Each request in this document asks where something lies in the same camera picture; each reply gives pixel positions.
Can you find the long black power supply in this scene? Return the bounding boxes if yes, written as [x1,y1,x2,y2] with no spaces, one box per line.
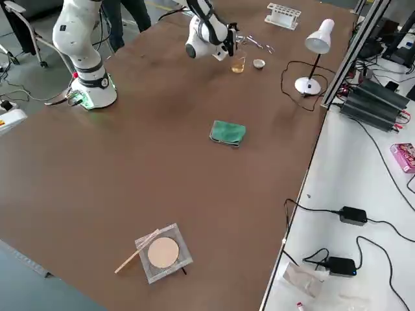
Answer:
[346,89,405,122]
[356,79,411,109]
[340,100,398,132]

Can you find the silver foil bag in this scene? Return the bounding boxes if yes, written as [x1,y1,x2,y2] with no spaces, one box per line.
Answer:
[281,262,325,297]

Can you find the metal crucible tongs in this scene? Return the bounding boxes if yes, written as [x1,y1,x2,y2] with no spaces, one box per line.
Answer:
[241,34,276,54]

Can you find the black adapter cable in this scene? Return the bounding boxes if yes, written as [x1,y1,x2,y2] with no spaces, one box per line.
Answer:
[284,198,342,242]

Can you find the black lamp cable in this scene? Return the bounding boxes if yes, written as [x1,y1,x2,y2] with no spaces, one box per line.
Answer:
[280,60,335,111]

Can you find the pink printed box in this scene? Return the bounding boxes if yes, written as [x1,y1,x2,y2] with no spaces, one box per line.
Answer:
[390,143,415,174]

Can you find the glass beaker with amber liquid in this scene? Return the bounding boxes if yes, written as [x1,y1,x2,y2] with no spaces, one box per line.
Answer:
[231,55,248,73]

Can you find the wooden test tube clamp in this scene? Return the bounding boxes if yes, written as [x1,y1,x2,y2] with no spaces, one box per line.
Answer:
[114,228,161,275]

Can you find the white desk lamp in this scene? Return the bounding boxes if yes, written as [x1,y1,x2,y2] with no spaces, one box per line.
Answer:
[294,18,335,97]

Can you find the square wire gauze mat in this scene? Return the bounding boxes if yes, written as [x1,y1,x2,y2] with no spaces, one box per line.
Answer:
[134,222,194,285]

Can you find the aluminium frame post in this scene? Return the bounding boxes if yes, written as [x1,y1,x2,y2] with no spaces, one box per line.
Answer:
[320,0,392,110]

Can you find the black power adapter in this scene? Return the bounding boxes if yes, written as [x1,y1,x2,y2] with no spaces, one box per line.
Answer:
[326,256,357,278]
[339,206,368,227]

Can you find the white controller box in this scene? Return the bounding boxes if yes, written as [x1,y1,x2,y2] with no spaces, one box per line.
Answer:
[0,108,27,137]

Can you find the grey office chair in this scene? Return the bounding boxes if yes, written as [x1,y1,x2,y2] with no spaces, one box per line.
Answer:
[0,0,50,69]

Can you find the white test tube rack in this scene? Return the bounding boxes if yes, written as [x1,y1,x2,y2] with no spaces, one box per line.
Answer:
[264,2,302,30]

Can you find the person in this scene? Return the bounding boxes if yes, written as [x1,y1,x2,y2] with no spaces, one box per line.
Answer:
[102,0,152,53]

